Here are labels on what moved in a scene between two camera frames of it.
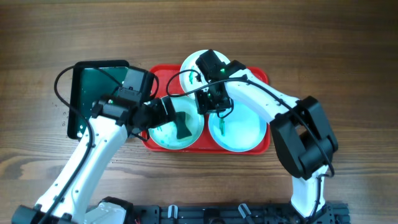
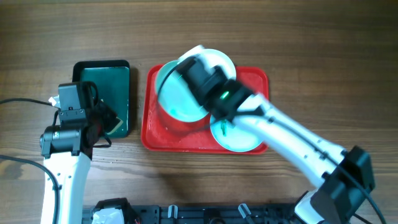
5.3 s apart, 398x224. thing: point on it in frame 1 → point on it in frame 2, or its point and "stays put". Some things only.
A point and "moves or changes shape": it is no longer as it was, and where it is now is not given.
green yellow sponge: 182,129 moves or changes shape
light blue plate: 165,134 → 175,98
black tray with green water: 90,81 stays put
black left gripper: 161,114 → 108,113
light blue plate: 239,130 stays put
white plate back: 189,81 → 210,58
